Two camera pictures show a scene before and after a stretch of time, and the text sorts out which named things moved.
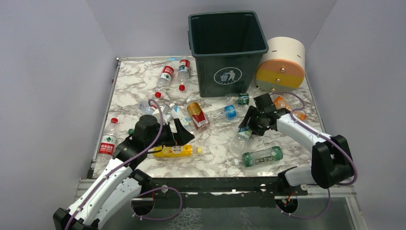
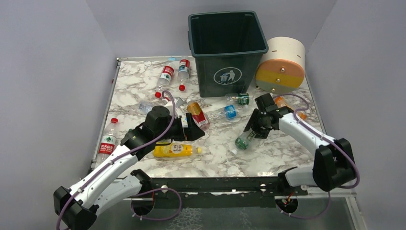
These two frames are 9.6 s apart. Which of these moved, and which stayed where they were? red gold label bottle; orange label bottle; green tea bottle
Moved: green tea bottle
Stayed: red gold label bottle; orange label bottle
